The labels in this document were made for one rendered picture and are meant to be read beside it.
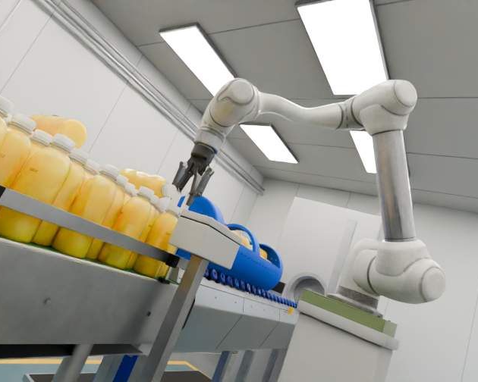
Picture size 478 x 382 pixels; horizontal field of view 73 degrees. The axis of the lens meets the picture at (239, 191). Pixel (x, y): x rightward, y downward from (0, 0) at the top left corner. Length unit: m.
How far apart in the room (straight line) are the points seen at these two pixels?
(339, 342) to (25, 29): 4.27
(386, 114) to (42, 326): 1.10
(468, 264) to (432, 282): 5.16
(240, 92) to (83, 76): 3.96
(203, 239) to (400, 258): 0.67
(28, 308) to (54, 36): 4.16
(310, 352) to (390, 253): 0.45
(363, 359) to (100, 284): 0.86
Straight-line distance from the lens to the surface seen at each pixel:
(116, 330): 0.90
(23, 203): 0.67
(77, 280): 0.76
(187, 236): 0.85
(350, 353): 1.27
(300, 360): 1.32
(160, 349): 0.94
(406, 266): 1.19
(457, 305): 6.22
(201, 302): 1.33
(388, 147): 1.22
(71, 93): 4.69
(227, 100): 0.93
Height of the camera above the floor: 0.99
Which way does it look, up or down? 14 degrees up
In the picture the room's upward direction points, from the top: 22 degrees clockwise
